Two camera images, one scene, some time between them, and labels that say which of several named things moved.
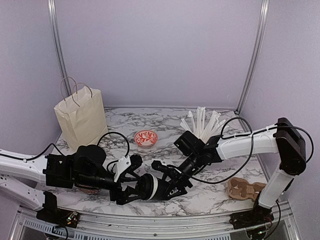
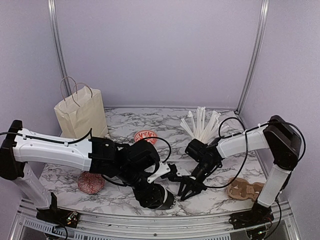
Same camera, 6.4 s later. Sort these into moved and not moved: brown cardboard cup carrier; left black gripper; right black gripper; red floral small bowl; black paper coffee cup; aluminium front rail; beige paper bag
Moved: right black gripper; black paper coffee cup; left black gripper
Not moved: aluminium front rail; beige paper bag; red floral small bowl; brown cardboard cup carrier
